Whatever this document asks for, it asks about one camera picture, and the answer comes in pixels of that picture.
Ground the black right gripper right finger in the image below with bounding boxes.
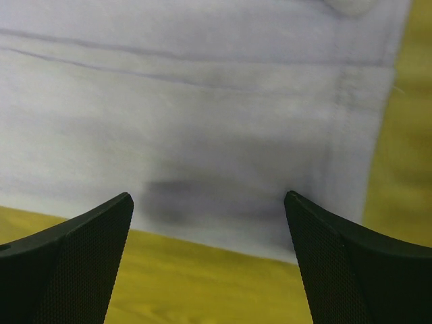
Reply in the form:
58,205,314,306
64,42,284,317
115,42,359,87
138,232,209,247
284,191,431,323

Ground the lavender t-shirt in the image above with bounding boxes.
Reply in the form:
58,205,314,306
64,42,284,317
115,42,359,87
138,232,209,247
1,1,411,261

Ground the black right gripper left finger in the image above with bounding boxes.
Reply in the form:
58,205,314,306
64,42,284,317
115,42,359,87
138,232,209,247
1,192,134,324

